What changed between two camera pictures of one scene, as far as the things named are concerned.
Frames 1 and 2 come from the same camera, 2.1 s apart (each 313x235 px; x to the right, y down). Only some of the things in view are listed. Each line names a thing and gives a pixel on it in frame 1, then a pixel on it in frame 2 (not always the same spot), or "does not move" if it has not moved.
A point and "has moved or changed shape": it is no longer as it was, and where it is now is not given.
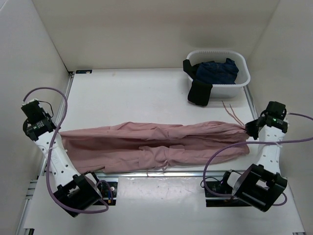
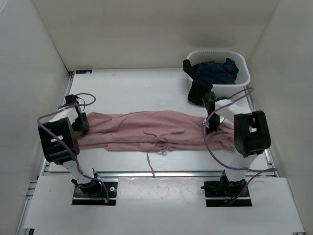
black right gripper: [250, 130] -> [211, 128]
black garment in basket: [199, 91] does not move
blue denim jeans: [217, 73] does not move
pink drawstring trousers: [127, 147] has moved or changed shape
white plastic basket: [224, 90] does not move
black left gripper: [46, 116] -> [83, 126]
